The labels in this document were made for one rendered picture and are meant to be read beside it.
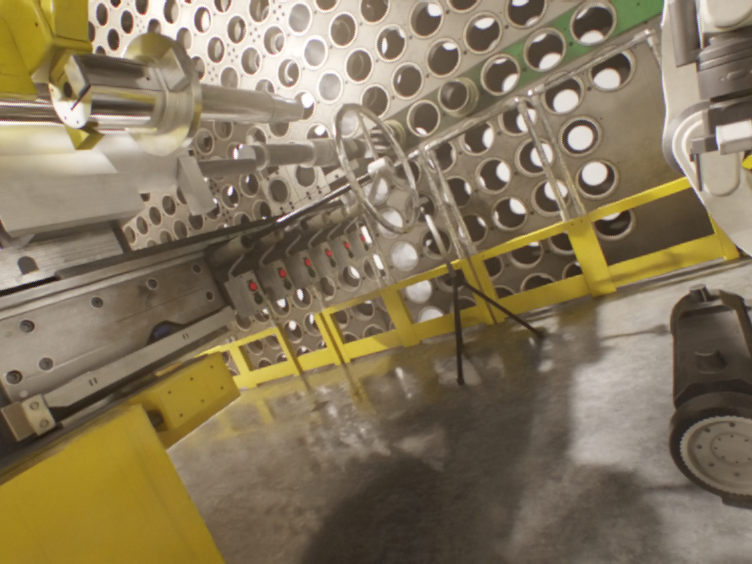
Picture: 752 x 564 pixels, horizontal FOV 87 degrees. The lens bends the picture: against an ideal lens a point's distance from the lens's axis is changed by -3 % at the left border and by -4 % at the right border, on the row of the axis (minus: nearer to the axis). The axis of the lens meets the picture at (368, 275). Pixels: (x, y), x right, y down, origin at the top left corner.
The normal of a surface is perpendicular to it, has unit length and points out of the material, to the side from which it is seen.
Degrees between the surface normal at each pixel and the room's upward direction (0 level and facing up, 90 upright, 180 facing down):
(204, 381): 90
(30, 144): 87
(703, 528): 0
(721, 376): 0
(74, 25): 134
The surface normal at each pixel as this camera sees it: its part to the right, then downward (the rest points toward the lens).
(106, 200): 0.80, -0.31
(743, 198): -0.34, 0.68
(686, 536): -0.40, -0.91
